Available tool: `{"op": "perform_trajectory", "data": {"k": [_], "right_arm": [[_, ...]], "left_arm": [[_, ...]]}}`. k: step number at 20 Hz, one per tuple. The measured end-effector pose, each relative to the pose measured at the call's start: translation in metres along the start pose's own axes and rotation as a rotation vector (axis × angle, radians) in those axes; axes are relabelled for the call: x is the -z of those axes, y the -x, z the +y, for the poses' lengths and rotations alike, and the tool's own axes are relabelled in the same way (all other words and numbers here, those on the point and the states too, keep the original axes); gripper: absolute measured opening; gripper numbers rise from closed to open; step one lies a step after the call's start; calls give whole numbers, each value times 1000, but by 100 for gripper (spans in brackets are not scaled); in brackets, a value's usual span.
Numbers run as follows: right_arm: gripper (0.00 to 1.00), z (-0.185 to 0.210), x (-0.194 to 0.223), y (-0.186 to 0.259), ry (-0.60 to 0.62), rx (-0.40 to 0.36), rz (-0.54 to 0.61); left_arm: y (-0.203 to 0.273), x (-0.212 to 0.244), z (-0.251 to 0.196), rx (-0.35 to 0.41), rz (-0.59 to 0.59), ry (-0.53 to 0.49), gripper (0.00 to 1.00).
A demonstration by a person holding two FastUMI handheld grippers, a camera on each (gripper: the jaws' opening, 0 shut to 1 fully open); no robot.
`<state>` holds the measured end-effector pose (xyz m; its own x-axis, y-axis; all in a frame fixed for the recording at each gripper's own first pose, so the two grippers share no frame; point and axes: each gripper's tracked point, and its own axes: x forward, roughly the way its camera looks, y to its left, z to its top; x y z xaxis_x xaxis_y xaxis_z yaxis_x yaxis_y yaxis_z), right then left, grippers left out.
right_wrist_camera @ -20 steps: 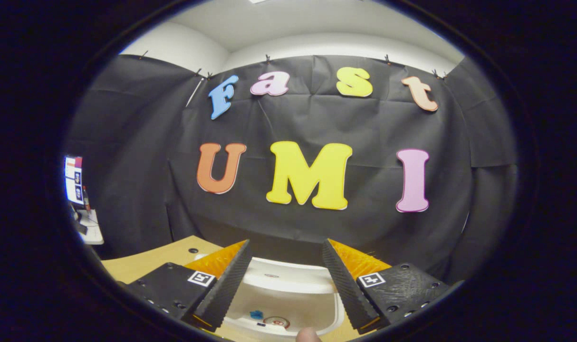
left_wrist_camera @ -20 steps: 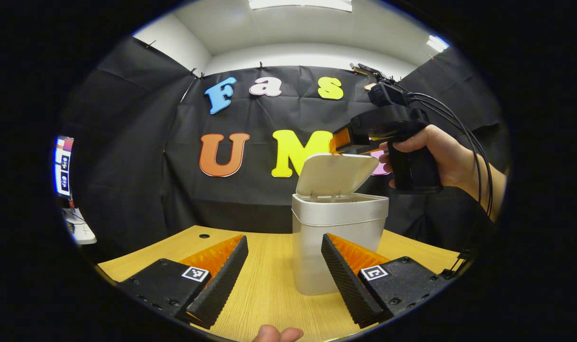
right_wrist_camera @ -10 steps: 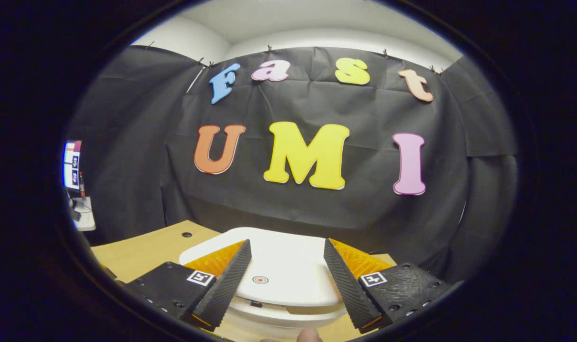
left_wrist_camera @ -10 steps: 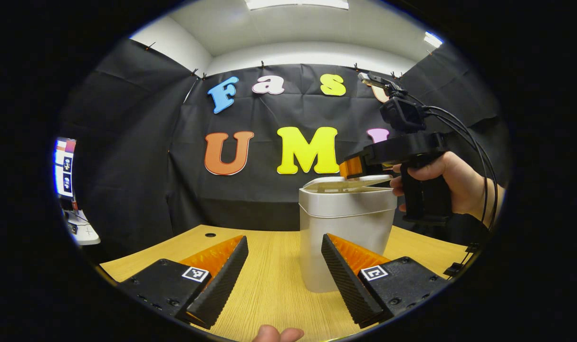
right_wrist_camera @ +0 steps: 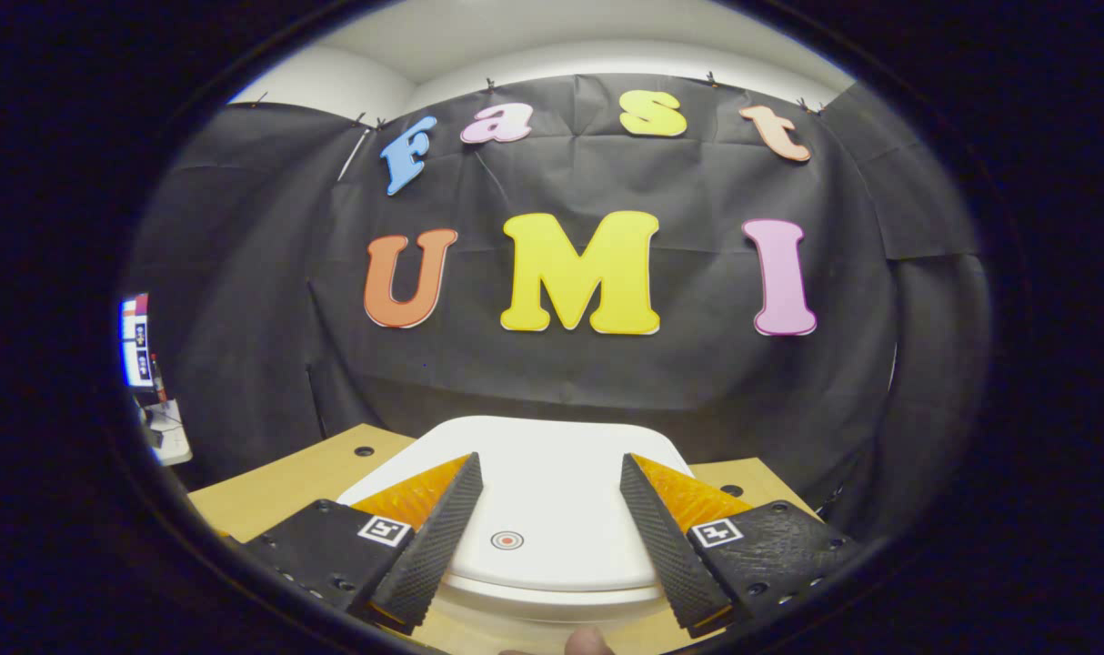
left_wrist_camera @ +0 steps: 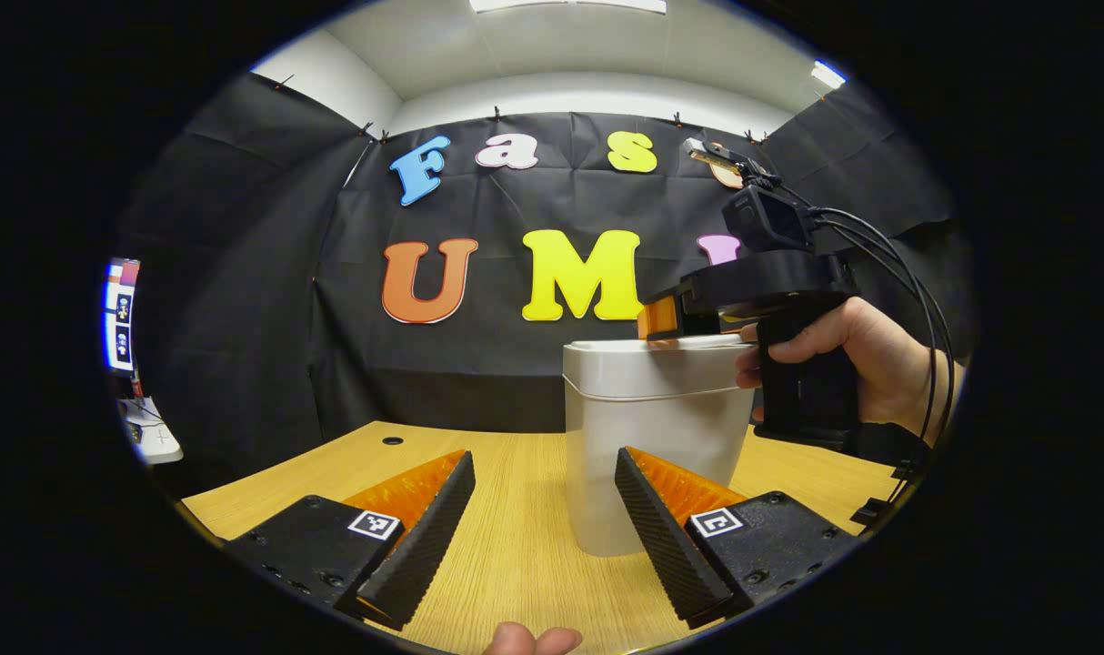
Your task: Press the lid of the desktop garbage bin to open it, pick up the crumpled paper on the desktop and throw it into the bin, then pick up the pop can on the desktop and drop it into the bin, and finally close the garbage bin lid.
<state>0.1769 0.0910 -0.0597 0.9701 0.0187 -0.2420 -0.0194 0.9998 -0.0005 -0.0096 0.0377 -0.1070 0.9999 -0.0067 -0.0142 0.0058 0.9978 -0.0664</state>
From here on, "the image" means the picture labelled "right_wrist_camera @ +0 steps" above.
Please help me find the white side table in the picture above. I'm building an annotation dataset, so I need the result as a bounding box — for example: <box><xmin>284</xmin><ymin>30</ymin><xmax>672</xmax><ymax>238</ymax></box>
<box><xmin>141</xmin><ymin>400</ymin><xmax>195</xmax><ymax>467</ymax></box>

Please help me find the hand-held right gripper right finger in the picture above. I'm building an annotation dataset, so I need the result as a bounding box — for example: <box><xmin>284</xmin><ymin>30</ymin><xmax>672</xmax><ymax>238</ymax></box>
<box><xmin>620</xmin><ymin>452</ymin><xmax>867</xmax><ymax>638</ymax></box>

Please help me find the computer monitor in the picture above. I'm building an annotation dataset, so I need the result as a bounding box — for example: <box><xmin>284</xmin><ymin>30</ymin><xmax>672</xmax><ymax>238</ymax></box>
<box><xmin>120</xmin><ymin>293</ymin><xmax>153</xmax><ymax>390</ymax></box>

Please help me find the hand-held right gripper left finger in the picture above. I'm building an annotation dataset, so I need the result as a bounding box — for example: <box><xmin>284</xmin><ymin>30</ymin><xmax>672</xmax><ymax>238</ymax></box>
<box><xmin>243</xmin><ymin>452</ymin><xmax>485</xmax><ymax>635</ymax></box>

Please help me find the black backdrop cloth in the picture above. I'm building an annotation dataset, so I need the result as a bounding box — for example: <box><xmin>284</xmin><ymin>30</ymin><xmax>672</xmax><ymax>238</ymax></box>
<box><xmin>120</xmin><ymin>73</ymin><xmax>994</xmax><ymax>538</ymax></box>

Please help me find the wooden desktop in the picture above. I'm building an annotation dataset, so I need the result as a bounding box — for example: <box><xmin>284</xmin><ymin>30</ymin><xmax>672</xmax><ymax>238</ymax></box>
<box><xmin>188</xmin><ymin>423</ymin><xmax>821</xmax><ymax>655</ymax></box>

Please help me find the white desktop garbage bin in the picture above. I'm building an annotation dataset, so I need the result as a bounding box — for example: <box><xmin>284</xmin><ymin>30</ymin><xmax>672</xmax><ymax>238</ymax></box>
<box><xmin>336</xmin><ymin>416</ymin><xmax>698</xmax><ymax>638</ymax></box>

